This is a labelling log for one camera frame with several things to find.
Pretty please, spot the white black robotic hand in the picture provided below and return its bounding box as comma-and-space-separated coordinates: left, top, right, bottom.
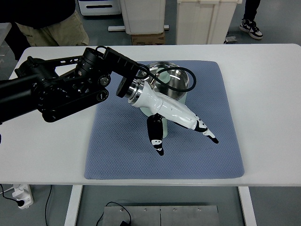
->
126, 81, 219, 156

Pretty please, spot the green pot with handle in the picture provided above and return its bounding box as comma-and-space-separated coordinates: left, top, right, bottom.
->
128, 62, 189, 144

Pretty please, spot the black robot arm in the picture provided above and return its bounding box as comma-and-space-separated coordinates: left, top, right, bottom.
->
0, 47, 141, 123

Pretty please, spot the glass lid green knob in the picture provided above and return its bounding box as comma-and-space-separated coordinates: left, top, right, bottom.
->
136, 61, 196, 94

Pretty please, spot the blue quilted mat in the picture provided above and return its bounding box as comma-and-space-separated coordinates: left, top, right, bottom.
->
85, 61, 245, 179

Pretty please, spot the cardboard box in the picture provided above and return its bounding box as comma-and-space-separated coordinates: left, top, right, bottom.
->
131, 32, 166, 46

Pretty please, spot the white plastic bin right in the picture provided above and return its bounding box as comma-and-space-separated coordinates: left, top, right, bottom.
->
176, 0, 242, 45

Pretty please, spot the white cabinet at back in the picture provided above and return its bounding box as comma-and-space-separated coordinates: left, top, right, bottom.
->
78, 0, 121, 16

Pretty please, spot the black white sneaker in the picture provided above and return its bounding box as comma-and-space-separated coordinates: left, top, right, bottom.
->
239, 19, 263, 40

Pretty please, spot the person in beige trousers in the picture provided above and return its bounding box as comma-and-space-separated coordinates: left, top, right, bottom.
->
0, 0, 89, 47

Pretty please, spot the black power adapter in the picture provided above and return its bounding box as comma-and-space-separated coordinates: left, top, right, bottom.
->
120, 221, 131, 226

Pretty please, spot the white table leg left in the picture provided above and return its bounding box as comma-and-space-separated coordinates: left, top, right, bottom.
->
64, 185, 83, 226

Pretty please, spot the white table leg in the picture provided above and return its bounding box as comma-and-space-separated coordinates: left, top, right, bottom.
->
238, 186, 257, 226
64, 185, 83, 226

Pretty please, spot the white table leg right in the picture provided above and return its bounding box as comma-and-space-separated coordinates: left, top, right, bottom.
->
238, 186, 257, 226

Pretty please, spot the white power strip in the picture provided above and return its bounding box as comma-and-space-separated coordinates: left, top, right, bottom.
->
12, 184, 34, 210

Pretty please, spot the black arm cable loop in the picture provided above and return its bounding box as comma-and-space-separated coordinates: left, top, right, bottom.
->
95, 45, 197, 92

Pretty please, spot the black floor cable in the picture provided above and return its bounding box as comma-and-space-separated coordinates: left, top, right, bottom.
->
45, 185, 134, 226

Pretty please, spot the metal base plate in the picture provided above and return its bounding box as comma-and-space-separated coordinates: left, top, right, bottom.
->
102, 206, 220, 226

